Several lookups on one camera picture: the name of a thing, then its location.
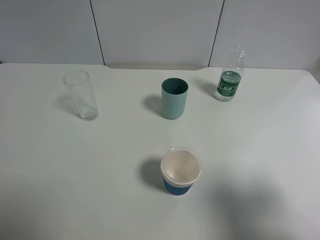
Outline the clear bottle with green label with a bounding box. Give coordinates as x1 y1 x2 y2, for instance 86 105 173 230
214 46 247 102

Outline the teal plastic cup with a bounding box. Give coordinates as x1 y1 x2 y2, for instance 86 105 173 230
161 78 189 120

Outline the white cup with blue sleeve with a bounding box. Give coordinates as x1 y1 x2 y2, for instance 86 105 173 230
160 146 202 196

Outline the tall clear drinking glass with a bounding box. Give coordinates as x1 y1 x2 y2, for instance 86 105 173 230
63 70 99 121

